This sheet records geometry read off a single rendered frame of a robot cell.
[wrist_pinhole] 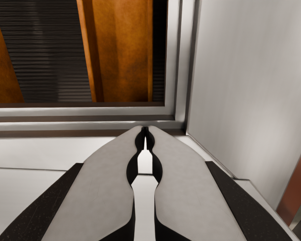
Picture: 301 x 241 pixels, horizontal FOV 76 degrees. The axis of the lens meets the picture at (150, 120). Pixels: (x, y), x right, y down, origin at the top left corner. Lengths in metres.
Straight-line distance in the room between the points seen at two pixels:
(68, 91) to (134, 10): 0.26
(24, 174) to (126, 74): 0.18
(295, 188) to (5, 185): 0.27
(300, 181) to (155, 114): 0.16
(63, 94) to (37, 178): 0.31
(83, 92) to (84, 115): 0.30
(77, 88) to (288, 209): 0.41
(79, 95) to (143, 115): 0.32
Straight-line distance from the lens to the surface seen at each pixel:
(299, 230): 0.52
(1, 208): 0.23
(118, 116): 0.15
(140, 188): 0.17
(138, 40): 0.28
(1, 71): 0.33
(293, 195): 0.26
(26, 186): 0.19
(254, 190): 0.19
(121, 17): 0.28
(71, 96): 0.47
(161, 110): 0.15
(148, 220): 0.20
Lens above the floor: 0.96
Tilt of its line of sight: 62 degrees down
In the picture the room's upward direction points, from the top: 178 degrees clockwise
